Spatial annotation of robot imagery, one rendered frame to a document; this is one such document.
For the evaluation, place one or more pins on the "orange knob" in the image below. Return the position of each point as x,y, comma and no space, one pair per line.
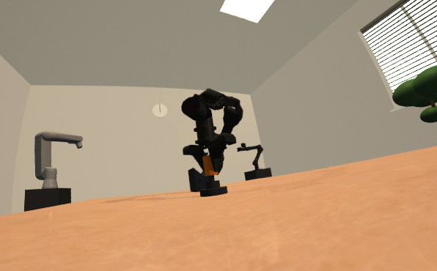
208,167

